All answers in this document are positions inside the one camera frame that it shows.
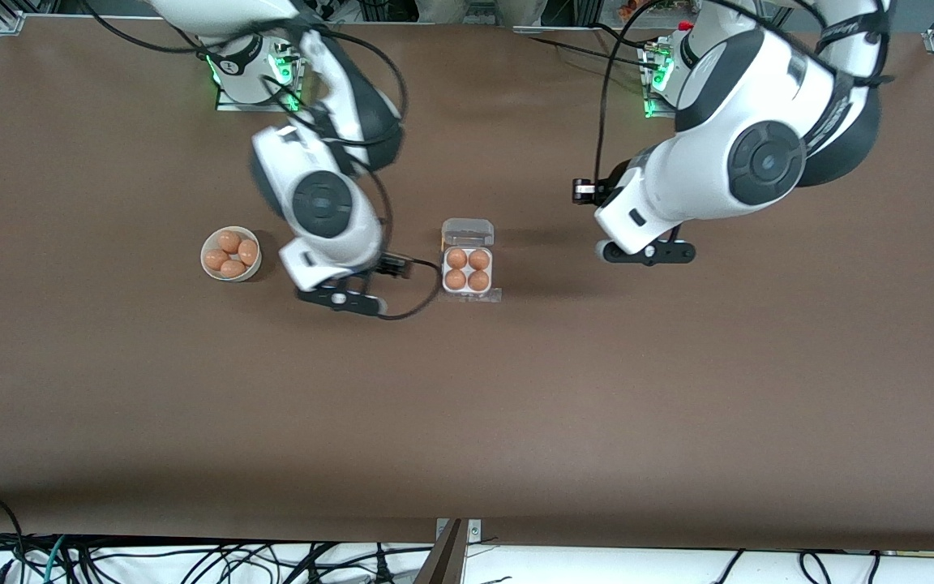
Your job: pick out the silver metal bracket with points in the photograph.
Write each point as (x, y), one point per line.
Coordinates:
(475, 531)

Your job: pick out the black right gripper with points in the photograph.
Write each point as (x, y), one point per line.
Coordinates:
(387, 263)

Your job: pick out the white round bowl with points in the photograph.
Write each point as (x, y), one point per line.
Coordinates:
(208, 243)

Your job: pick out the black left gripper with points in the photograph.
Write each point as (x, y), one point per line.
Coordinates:
(606, 188)

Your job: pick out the dark angled bar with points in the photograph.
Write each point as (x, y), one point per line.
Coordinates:
(443, 564)

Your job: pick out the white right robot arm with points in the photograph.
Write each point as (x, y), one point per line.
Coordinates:
(321, 203)

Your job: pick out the colourful clutter behind table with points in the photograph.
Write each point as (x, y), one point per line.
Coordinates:
(637, 8)

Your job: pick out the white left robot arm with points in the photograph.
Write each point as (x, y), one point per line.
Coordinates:
(759, 154)

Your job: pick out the brown egg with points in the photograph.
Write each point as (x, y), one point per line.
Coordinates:
(216, 259)
(479, 259)
(229, 241)
(478, 281)
(248, 251)
(456, 259)
(456, 280)
(233, 268)

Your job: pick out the clear plastic egg carton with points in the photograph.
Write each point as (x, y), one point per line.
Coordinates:
(467, 231)

